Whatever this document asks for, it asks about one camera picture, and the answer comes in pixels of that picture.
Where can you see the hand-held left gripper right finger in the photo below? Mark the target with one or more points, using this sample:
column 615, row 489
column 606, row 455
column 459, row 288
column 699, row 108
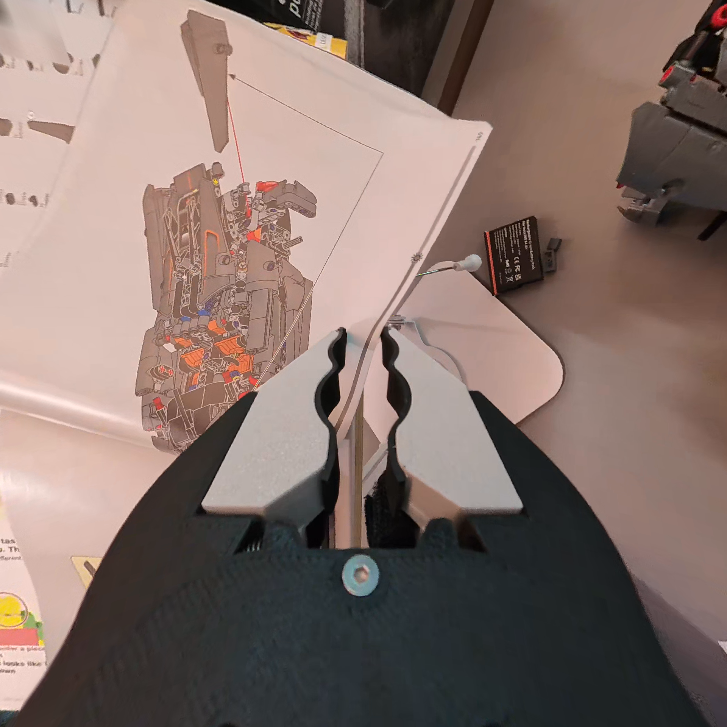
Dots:
column 454, row 454

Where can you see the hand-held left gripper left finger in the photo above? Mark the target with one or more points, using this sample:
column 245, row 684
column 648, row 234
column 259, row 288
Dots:
column 267, row 454

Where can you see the instruction booklet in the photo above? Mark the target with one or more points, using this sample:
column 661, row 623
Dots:
column 312, row 199

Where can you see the grey lego car model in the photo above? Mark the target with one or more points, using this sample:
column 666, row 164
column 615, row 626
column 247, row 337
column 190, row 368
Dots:
column 670, row 142

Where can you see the black battery pack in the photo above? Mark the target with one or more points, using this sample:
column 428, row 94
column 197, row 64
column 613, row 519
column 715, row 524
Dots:
column 514, row 255

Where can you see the yellow printed booklet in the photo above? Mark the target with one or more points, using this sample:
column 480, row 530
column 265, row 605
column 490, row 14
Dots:
column 318, row 40

